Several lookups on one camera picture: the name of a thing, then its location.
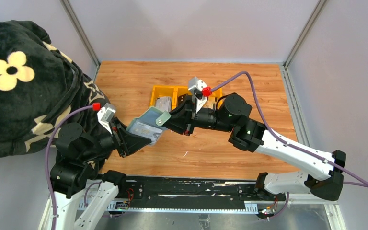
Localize yellow bin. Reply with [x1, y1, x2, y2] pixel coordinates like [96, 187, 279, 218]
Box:
[172, 86, 197, 110]
[149, 85, 178, 110]
[203, 89, 223, 109]

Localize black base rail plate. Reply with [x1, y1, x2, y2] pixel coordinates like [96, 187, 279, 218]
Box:
[98, 171, 286, 213]

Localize green card holder wallet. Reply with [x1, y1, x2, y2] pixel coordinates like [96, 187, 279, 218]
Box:
[126, 106, 167, 146]

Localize right aluminium frame post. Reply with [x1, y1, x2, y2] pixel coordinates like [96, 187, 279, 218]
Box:
[284, 0, 329, 68]

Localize purple cable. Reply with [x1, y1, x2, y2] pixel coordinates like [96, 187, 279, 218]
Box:
[202, 71, 368, 196]
[45, 103, 102, 230]

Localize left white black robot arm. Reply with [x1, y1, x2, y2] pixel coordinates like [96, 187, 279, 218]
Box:
[44, 117, 151, 230]

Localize left yellow bin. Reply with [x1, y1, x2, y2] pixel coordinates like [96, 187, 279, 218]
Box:
[149, 85, 178, 110]

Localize right yellow bin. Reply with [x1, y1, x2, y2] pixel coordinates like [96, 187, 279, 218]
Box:
[203, 89, 223, 109]

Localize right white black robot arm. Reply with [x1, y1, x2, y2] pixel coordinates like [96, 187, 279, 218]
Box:
[156, 93, 346, 201]

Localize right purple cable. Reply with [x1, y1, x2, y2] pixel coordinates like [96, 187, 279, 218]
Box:
[202, 71, 368, 196]

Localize middle yellow bin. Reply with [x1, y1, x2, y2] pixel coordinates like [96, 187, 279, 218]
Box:
[172, 86, 197, 110]

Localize black floral blanket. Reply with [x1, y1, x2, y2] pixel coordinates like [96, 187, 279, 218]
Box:
[0, 20, 109, 158]

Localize left aluminium frame post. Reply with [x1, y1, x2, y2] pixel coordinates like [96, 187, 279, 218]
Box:
[60, 0, 101, 69]

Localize silver cards in left bin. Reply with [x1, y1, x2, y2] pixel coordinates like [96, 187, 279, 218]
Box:
[155, 96, 172, 112]

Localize aluminium frame post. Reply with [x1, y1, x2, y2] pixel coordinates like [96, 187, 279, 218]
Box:
[284, 0, 329, 68]
[60, 0, 101, 69]

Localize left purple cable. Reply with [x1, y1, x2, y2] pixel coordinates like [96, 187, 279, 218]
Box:
[45, 103, 102, 230]

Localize black card holder in bin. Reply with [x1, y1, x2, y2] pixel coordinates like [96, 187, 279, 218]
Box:
[177, 94, 192, 110]

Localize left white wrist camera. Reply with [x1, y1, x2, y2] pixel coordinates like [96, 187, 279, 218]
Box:
[92, 103, 116, 134]

